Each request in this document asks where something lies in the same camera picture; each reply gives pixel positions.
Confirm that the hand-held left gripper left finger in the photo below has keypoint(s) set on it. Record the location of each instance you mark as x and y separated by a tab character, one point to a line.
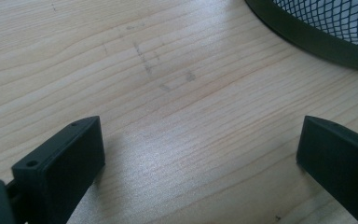
59	174

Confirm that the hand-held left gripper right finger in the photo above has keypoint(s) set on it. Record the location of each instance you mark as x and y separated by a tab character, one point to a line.
338	161

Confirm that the black mesh trash bin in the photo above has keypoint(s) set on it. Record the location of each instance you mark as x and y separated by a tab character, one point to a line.
307	37

